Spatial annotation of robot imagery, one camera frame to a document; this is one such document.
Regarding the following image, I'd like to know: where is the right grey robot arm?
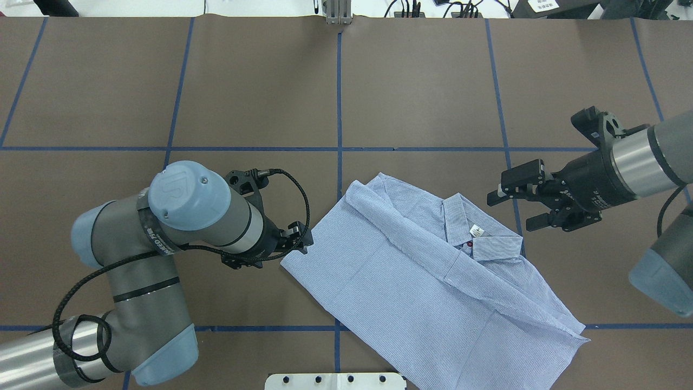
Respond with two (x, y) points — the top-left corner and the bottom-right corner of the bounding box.
(487, 106), (692, 317)

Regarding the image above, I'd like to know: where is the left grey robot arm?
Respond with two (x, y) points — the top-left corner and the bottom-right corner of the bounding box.
(2, 160), (313, 389)

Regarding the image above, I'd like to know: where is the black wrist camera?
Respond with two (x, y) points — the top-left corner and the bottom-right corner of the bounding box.
(224, 168), (271, 197)
(570, 106), (651, 149)

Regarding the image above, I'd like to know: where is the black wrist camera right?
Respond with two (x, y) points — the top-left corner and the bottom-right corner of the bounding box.
(570, 106), (651, 149)

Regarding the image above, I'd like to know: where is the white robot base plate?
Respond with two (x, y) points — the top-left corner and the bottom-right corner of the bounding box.
(264, 372), (408, 389)

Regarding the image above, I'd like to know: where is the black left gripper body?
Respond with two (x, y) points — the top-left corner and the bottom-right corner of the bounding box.
(221, 206), (282, 270)

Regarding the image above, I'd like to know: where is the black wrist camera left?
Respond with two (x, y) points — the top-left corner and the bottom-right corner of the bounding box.
(224, 168), (271, 197)

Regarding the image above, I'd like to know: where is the blue striped button shirt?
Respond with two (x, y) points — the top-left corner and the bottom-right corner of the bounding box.
(281, 173), (587, 389)

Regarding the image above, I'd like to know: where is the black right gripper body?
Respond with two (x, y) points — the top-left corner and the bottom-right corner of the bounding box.
(547, 151), (637, 231)

